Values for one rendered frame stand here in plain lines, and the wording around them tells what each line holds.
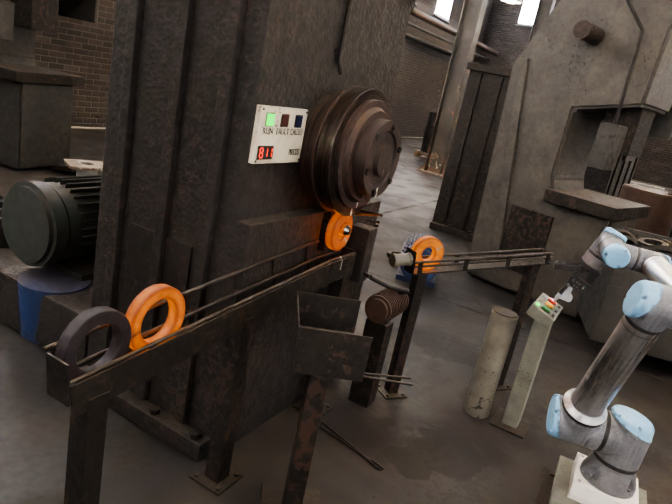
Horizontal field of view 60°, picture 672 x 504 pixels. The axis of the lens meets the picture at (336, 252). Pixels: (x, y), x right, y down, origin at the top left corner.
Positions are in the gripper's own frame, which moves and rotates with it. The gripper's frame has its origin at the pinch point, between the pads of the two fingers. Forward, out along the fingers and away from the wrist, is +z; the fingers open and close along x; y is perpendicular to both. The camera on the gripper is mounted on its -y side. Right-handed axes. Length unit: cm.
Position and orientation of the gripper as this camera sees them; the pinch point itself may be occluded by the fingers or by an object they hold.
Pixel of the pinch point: (555, 298)
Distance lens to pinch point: 264.1
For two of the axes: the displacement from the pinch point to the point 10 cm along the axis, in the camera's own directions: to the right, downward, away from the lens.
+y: 7.3, 6.1, -3.1
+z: -4.7, 7.8, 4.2
